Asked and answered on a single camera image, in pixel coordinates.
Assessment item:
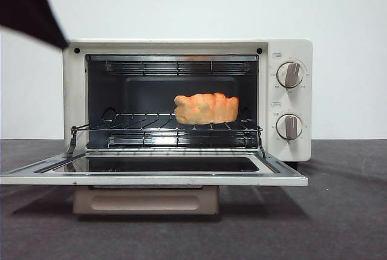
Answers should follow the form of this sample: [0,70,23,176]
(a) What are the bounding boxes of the cream toaster oven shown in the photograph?
[62,38,313,170]

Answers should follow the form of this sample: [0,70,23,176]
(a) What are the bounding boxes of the orange-brown bread loaf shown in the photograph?
[174,93,239,126]

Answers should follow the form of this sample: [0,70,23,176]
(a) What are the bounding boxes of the oven door with beige handle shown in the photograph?
[0,150,308,215]

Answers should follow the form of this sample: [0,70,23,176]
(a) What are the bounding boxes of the beige oven knob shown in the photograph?
[276,62,304,89]
[276,114,304,144]

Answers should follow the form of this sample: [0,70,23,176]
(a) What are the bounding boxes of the metal wire oven rack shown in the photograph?
[71,113,264,140]

